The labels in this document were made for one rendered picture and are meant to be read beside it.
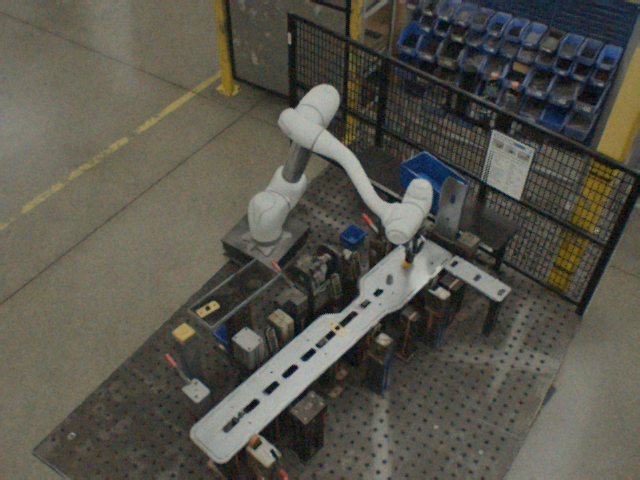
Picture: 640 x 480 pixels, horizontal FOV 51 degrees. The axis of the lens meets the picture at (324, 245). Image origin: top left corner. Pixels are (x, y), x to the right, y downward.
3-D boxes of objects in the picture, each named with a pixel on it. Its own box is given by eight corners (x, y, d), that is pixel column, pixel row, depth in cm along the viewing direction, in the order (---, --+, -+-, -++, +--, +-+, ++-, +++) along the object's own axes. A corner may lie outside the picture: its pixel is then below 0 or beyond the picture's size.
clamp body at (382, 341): (379, 400, 282) (386, 353, 258) (357, 383, 288) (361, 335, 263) (392, 386, 287) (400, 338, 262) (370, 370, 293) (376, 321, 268)
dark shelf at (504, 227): (495, 255, 301) (496, 250, 299) (343, 167, 342) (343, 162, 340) (520, 230, 312) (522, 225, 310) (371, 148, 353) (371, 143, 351)
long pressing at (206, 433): (226, 473, 229) (225, 471, 228) (183, 432, 239) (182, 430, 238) (455, 256, 301) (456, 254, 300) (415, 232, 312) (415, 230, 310)
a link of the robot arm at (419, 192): (408, 199, 278) (397, 219, 269) (413, 170, 266) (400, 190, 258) (433, 208, 274) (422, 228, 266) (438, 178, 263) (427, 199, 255)
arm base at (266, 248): (234, 243, 330) (233, 236, 325) (266, 218, 340) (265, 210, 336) (261, 262, 322) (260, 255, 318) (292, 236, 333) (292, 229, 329)
